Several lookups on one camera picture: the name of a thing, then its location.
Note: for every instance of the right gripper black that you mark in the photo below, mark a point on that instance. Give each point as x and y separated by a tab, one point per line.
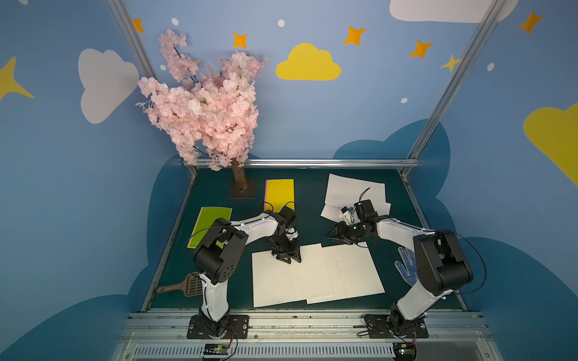
345	230

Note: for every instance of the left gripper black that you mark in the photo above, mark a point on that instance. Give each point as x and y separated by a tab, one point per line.
284	252

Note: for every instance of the yellow cover notebook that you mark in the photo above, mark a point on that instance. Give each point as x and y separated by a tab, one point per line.
279	193

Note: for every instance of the green cover notebook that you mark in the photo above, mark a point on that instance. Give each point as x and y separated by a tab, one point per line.
205	219

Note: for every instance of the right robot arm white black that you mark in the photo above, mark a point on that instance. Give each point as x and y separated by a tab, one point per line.
442	266

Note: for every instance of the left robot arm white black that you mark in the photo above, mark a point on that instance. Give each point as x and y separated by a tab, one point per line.
218	255

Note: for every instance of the small open notebook far right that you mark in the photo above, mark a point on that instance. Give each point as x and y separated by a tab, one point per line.
332	213

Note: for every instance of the brown litter scoop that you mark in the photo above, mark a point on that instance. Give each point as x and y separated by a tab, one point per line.
191	286

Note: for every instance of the left controller board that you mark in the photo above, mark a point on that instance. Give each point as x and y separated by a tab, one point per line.
215	351

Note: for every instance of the controller board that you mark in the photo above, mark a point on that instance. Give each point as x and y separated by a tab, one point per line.
215	351
404	352

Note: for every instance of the right controller board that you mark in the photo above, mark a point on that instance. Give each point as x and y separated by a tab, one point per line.
404	352

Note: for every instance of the pink cherry blossom tree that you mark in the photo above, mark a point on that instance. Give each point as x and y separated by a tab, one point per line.
210	114

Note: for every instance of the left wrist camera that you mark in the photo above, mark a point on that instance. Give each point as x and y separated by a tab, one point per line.
291	234

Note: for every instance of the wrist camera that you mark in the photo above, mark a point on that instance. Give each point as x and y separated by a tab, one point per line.
291	234
361	211

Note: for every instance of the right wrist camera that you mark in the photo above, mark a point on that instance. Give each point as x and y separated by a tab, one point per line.
361	211

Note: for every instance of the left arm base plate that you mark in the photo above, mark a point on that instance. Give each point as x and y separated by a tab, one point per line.
235	327

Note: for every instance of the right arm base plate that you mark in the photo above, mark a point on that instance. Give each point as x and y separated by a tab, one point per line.
394	326

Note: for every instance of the aluminium rail back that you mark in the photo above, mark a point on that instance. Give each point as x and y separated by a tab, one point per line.
332	163

